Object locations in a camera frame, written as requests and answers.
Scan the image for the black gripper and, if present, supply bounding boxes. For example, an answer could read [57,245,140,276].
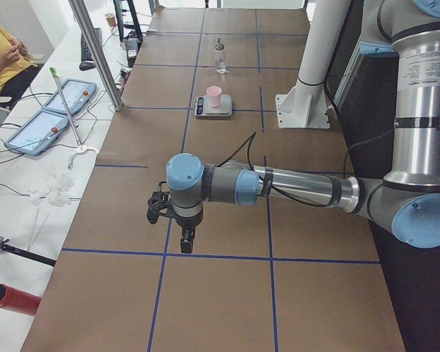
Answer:
[175,212,203,254]

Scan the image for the pink plastic cup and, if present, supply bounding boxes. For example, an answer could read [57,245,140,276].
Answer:
[206,86,222,108]

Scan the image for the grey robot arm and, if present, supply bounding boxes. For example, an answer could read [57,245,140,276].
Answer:
[147,1,440,253]

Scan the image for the silver digital kitchen scale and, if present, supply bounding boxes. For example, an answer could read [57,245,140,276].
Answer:
[193,95,232,118]

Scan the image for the crumpled white tissue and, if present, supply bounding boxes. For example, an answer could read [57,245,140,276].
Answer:
[31,166,75,208]

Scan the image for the far blue teach pendant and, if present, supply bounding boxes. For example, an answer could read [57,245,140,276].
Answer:
[43,78,97,116]

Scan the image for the blue teach pendant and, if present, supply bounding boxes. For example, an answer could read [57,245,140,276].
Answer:
[43,78,97,116]
[4,110,69,156]

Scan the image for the near blue teach pendant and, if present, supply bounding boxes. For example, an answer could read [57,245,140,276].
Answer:
[4,110,69,156]

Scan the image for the black tripod rod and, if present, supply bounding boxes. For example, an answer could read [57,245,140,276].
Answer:
[0,236,56,267]

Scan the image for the red cylinder tube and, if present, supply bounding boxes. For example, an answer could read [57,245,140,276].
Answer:
[0,284,41,316]

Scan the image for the black computer mouse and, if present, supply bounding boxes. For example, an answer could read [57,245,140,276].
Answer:
[78,61,96,71]

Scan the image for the black keyboard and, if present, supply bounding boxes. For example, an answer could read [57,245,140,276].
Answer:
[79,26,103,62]

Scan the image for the green tipped metal rod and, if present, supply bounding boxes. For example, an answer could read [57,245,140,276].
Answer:
[49,67,83,150]

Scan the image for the person in yellow shirt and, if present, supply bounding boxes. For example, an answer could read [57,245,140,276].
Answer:
[0,26,40,110]

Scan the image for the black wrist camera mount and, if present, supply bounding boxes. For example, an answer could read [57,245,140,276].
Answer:
[147,181,175,224]

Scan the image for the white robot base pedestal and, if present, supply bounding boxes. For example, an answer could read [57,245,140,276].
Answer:
[276,0,351,129]

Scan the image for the aluminium frame post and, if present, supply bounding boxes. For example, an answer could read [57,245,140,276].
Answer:
[68,0,123,111]

